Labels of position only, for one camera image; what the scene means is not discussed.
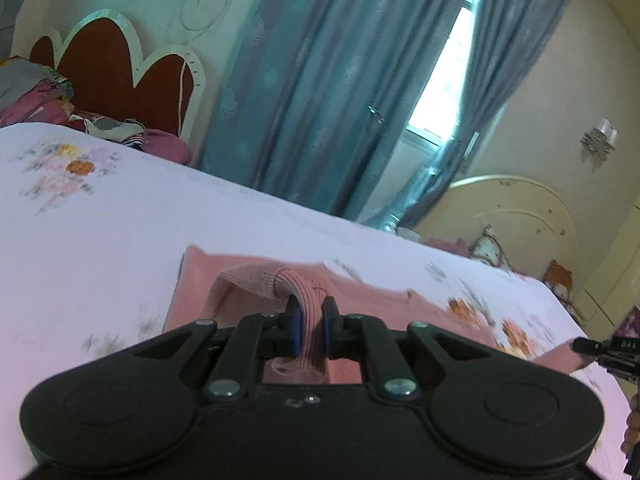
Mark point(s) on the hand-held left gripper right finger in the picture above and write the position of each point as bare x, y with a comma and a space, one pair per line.
328, 327

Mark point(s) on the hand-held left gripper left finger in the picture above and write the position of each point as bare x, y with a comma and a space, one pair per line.
295, 327

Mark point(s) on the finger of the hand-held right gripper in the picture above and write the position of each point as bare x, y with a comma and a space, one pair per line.
587, 346

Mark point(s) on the pink long-sleeved sweater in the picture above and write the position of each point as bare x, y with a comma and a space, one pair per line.
235, 270

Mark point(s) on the person's right hand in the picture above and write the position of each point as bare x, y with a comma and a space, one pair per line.
632, 430

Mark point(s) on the orange patterned pillow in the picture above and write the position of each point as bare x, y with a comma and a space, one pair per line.
559, 280

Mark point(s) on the cream wardrobe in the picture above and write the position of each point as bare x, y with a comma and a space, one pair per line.
615, 250

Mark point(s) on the white brown patterned pillow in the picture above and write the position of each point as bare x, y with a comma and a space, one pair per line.
492, 247

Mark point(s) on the pink bed sheet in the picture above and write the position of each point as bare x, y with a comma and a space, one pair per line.
447, 246

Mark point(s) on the cream arched headboard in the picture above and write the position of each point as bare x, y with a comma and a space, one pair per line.
510, 210

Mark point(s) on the white floral bed sheet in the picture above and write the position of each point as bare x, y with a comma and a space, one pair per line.
125, 220

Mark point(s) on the magenta pillow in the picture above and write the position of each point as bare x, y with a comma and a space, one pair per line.
167, 145

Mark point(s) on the wide blue curtain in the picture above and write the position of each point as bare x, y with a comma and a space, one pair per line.
310, 85

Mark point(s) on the dark patterned cloth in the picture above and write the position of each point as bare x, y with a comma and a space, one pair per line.
110, 130

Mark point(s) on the window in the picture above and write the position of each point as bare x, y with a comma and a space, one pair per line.
450, 80

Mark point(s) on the tied-back blue curtain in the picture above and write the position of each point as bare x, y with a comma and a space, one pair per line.
500, 60

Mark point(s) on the red scalloped headboard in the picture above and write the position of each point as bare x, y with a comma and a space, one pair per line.
105, 65

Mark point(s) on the blue-grey curtain by air conditioner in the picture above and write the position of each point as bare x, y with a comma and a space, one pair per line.
10, 0

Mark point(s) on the crystal wall lamp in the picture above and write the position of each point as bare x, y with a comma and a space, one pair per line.
601, 137

